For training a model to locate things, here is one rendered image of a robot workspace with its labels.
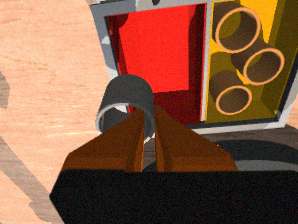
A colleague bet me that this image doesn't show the divided red and yellow tray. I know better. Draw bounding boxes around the divided red and yellow tray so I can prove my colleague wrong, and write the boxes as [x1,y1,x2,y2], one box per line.
[90,0,298,134]

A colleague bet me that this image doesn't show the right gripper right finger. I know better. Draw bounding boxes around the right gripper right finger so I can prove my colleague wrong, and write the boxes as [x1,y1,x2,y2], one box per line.
[155,105,238,172]

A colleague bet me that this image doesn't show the red bin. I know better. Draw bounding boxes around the red bin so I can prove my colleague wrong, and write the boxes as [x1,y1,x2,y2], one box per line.
[107,3,206,125]

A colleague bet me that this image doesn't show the grey metal bushing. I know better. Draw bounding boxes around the grey metal bushing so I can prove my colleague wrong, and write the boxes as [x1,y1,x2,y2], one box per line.
[95,74,156,143]

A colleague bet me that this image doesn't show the yellow bin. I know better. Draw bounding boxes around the yellow bin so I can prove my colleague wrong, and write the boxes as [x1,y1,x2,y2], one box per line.
[204,0,298,123]

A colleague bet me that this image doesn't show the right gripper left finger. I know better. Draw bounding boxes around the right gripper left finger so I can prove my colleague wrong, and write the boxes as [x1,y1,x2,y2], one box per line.
[59,108,144,173]

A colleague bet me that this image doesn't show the bronze bushing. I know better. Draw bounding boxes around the bronze bushing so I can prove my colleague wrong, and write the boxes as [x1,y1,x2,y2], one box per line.
[208,70,252,115]
[211,1,261,53]
[231,37,284,85]

